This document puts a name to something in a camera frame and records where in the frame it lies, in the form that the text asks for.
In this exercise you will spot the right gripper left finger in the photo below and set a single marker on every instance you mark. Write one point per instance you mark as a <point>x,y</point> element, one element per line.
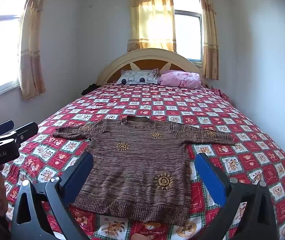
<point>29,219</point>

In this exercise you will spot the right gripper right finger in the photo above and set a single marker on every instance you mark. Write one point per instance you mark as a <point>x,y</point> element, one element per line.
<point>258,218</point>

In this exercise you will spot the brown knitted sweater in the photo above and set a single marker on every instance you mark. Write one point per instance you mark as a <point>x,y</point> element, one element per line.
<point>141,167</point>

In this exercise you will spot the person's left hand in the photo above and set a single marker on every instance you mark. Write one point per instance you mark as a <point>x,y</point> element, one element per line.
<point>3,199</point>

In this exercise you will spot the yellow curtain side window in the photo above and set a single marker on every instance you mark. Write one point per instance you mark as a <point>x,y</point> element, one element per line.
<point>30,71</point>

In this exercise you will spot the red patchwork teddy bedspread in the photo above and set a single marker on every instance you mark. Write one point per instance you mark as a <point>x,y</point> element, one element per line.
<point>254,157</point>

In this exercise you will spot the black item beside bed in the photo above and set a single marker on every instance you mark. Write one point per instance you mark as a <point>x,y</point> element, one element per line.
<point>89,89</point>

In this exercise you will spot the grey patterned pillow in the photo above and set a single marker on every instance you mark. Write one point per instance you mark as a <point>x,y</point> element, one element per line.
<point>138,77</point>

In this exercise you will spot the cream wooden headboard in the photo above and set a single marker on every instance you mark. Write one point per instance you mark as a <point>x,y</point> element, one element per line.
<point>150,58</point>

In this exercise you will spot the pink pillow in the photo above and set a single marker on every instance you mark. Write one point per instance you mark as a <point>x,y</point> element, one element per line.
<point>181,79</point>

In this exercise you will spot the yellow curtain centre window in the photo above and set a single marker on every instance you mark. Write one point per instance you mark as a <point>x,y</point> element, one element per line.
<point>152,25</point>

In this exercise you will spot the yellow curtain right of window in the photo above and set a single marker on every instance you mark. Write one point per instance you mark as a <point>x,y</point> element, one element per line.
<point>210,44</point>

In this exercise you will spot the side wall window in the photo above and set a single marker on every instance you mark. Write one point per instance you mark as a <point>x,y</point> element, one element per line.
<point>11,12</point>

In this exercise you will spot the back wall window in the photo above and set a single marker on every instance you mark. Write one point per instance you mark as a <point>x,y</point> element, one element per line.
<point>188,29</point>

